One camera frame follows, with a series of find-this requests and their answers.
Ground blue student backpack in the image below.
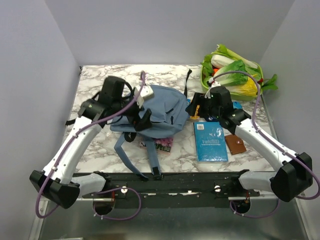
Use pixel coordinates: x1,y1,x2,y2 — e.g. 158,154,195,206
65,69,193,181

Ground white napa cabbage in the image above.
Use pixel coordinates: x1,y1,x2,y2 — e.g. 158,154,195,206
210,54,235,69

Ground designer fate flower book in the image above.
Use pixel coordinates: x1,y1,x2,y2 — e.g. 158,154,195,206
152,137,174,155

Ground yellow leafy vegetable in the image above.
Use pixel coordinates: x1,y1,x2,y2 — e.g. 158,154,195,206
226,76,258,97

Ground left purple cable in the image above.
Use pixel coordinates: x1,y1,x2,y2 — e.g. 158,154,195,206
36,70,147,221

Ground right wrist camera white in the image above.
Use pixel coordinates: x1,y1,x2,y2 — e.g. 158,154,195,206
204,77,221,99

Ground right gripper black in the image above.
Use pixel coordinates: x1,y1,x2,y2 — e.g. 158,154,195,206
184,92,221,119

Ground bok choy stalk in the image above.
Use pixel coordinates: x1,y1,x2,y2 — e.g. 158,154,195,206
212,43,258,69

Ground green vegetable tray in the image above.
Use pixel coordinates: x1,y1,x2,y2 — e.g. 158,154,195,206
200,62,263,101

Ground dark green spinach leaf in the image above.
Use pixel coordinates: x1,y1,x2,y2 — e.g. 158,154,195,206
261,74,278,92

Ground aluminium rail frame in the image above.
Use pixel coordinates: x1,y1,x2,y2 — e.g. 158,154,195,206
30,194,309,240

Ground orange comic book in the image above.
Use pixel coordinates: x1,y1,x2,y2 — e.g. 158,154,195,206
189,105,200,120

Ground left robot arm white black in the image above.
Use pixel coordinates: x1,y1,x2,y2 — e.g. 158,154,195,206
29,76,154,209

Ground brown leather wallet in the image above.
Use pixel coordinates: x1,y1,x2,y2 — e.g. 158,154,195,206
224,134,247,155

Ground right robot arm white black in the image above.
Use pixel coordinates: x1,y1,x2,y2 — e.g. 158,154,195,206
185,86,313,202

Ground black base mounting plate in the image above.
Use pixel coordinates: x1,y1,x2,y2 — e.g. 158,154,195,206
82,169,281,210

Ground green leafy lettuce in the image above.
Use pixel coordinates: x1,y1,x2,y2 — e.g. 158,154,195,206
213,60,262,87

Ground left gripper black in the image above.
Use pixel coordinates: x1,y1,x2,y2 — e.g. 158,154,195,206
112,91,154,132

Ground blue pencil case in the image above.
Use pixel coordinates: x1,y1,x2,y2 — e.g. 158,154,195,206
232,101,242,109

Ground blue plastic-wrapped book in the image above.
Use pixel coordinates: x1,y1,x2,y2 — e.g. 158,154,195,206
193,121,229,163

